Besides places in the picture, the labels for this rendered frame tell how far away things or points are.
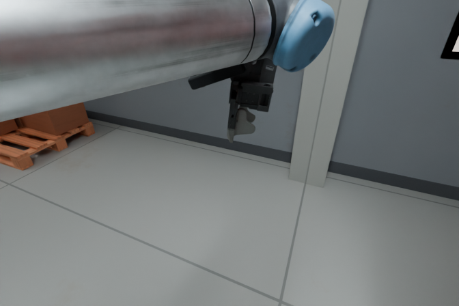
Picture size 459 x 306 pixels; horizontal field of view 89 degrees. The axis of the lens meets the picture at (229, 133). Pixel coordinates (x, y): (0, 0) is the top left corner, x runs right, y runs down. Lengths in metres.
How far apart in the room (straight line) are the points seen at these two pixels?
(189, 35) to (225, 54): 0.04
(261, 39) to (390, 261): 1.77
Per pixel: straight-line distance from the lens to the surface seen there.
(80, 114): 3.24
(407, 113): 2.22
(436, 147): 2.39
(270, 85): 0.46
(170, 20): 0.18
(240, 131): 0.50
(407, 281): 1.86
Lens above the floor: 1.35
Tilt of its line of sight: 28 degrees down
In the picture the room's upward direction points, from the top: straight up
